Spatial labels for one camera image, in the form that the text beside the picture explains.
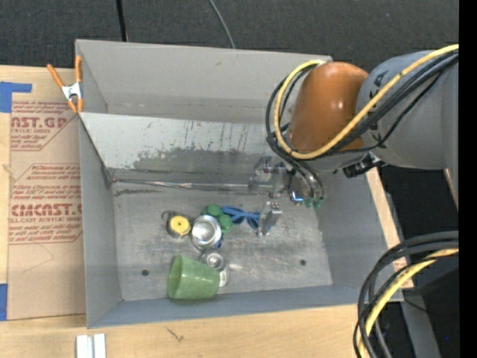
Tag green round toy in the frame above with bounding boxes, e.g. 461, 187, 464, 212
202, 204, 236, 236

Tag grey metal bin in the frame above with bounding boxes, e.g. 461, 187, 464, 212
74, 38, 406, 330

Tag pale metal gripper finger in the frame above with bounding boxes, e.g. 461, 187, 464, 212
257, 200, 283, 237
247, 156, 276, 192

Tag green plastic cup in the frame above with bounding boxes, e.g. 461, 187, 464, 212
167, 254, 221, 301

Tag yellow and black round disc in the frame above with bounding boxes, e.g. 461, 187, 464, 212
161, 210, 192, 239

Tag blue sunglasses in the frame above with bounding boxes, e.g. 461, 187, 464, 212
221, 206, 262, 231

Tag large silver metal bowl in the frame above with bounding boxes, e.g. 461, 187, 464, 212
190, 214, 224, 250

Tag brown cardboard board, red print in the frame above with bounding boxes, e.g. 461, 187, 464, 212
0, 64, 88, 322

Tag small silver metal cup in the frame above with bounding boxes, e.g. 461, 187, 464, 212
200, 249, 230, 289

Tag black cylinder on white bracket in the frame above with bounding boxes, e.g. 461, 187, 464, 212
341, 151, 387, 179

